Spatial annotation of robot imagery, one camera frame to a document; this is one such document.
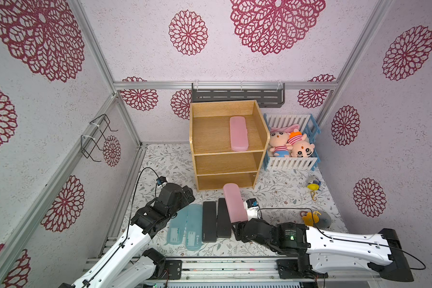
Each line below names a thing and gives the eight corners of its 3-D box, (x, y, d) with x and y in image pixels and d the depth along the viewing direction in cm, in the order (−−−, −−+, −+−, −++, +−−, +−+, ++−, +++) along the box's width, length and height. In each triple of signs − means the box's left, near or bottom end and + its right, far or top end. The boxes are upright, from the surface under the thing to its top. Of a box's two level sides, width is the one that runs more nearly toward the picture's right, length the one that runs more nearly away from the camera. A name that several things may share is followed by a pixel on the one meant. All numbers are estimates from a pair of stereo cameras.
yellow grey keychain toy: (304, 196, 98) (308, 192, 94) (308, 182, 104) (311, 177, 100) (314, 200, 96) (318, 196, 93) (317, 185, 102) (321, 181, 99)
